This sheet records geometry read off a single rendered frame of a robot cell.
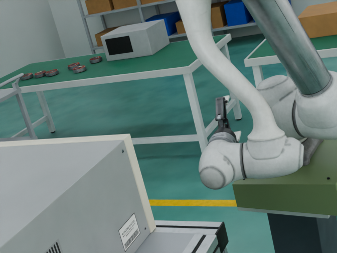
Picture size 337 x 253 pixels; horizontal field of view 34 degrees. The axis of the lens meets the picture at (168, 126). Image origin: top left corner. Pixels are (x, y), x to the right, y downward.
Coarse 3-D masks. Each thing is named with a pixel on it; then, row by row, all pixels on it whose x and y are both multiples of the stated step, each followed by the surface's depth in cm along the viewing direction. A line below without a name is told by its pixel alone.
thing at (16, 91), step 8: (8, 80) 357; (16, 80) 372; (16, 88) 374; (0, 96) 366; (8, 96) 366; (16, 96) 377; (24, 104) 380; (24, 112) 380; (24, 120) 383; (32, 128) 386; (32, 136) 386
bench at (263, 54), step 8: (264, 40) 405; (312, 40) 370; (320, 40) 365; (328, 40) 360; (336, 40) 355; (256, 48) 388; (264, 48) 381; (320, 48) 346; (328, 48) 341; (336, 48) 338; (248, 56) 372; (256, 56) 366; (264, 56) 361; (272, 56) 357; (320, 56) 343; (328, 56) 341; (248, 64) 366; (256, 64) 363; (264, 64) 361; (256, 72) 369; (256, 80) 372; (256, 88) 374
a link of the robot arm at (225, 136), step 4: (224, 132) 165; (212, 136) 166; (216, 136) 164; (220, 136) 163; (224, 136) 163; (228, 136) 164; (232, 136) 165; (212, 140) 162; (228, 140) 161; (232, 140) 163; (208, 144) 163
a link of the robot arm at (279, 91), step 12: (264, 84) 177; (276, 84) 174; (288, 84) 174; (264, 96) 175; (276, 96) 173; (288, 96) 172; (276, 108) 173; (288, 108) 171; (276, 120) 175; (288, 120) 172; (288, 132) 174
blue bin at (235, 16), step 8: (232, 0) 757; (240, 0) 739; (224, 8) 737; (232, 8) 732; (240, 8) 727; (232, 16) 737; (240, 16) 732; (248, 16) 737; (232, 24) 741; (240, 24) 736
